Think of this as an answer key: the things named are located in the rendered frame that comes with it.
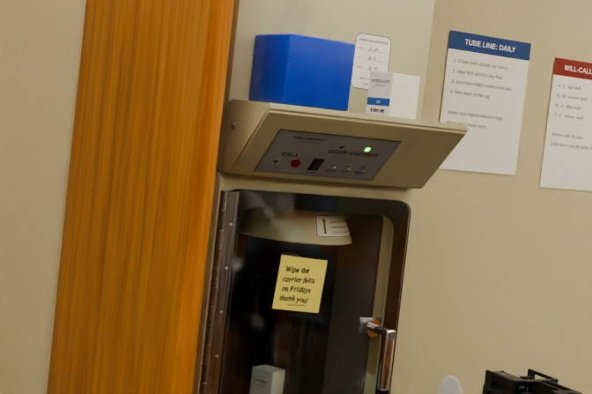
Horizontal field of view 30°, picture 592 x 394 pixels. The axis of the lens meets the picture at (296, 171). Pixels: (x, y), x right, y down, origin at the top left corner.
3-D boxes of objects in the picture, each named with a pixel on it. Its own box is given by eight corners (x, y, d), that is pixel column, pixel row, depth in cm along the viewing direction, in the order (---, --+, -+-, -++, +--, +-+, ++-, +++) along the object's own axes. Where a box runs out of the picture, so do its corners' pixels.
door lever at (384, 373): (373, 382, 164) (358, 382, 162) (381, 318, 163) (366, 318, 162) (394, 391, 159) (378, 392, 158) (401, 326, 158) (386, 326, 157)
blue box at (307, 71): (247, 100, 149) (254, 33, 149) (310, 107, 154) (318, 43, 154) (282, 104, 141) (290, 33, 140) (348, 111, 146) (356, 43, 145)
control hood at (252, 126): (219, 172, 149) (227, 98, 149) (414, 187, 165) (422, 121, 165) (258, 181, 139) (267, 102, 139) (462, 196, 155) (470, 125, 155)
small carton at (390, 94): (365, 114, 155) (370, 71, 155) (391, 116, 158) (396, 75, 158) (388, 116, 151) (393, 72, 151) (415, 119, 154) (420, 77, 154)
